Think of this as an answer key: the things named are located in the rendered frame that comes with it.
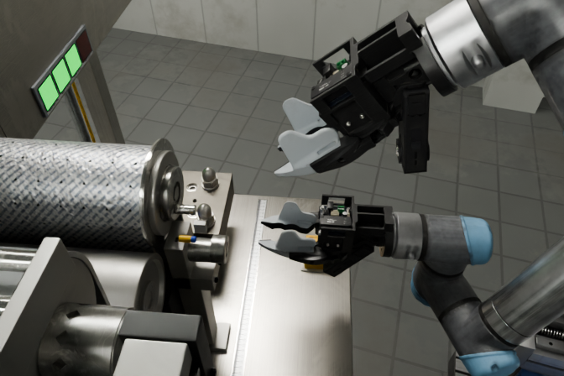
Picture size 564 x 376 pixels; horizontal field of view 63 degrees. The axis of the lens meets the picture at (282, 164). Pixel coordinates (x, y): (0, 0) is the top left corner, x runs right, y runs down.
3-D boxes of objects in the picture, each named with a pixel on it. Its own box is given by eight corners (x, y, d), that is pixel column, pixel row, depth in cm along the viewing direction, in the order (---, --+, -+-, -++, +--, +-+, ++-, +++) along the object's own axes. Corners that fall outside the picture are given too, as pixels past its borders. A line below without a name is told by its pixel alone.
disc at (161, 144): (159, 268, 63) (133, 201, 53) (155, 268, 63) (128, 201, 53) (183, 186, 74) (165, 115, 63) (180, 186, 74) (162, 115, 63)
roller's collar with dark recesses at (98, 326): (124, 401, 39) (104, 369, 34) (55, 394, 39) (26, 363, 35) (146, 329, 43) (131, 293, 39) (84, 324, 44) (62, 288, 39)
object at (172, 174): (186, 171, 67) (180, 222, 66) (173, 170, 67) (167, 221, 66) (172, 160, 60) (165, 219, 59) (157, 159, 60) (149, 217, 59)
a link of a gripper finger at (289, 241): (257, 222, 73) (315, 219, 73) (258, 245, 77) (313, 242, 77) (258, 238, 70) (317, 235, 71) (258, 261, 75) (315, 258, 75)
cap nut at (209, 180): (217, 191, 93) (215, 175, 90) (199, 190, 93) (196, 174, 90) (221, 178, 96) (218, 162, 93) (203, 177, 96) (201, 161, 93)
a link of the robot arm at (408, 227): (409, 232, 80) (415, 273, 74) (383, 230, 81) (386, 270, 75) (418, 203, 75) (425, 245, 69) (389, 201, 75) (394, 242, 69)
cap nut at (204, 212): (213, 229, 86) (211, 213, 83) (194, 227, 86) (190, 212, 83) (216, 214, 89) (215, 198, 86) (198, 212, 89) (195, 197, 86)
